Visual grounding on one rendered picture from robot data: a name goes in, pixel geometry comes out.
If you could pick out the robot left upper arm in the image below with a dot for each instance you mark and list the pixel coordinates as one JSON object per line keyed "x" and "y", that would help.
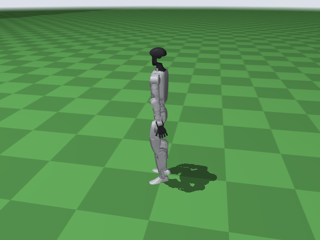
{"x": 155, "y": 82}

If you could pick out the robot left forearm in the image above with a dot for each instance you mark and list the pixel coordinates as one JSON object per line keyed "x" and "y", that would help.
{"x": 157, "y": 112}

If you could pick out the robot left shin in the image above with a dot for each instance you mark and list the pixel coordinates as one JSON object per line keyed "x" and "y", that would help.
{"x": 161, "y": 163}

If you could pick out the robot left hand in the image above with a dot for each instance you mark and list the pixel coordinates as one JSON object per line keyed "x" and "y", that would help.
{"x": 161, "y": 130}

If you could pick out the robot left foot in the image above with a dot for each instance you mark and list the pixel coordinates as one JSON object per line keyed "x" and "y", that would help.
{"x": 158, "y": 180}

